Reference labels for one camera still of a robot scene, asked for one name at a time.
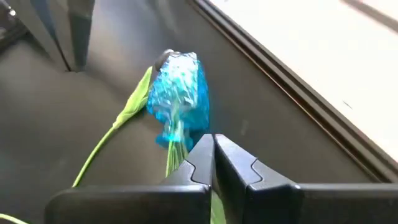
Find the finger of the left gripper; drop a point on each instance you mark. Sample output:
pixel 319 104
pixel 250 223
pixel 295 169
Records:
pixel 46 25
pixel 80 31

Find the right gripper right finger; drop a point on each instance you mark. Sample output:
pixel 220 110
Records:
pixel 280 205

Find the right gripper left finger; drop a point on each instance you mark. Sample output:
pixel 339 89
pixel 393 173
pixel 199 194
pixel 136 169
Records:
pixel 124 205

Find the blue glass vase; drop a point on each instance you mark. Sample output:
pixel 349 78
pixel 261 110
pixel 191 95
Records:
pixel 180 93

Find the black table mat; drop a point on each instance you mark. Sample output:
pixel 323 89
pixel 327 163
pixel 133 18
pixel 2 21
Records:
pixel 264 109

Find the black aluminium table frame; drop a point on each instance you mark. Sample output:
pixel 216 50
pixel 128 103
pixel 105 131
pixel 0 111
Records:
pixel 311 102

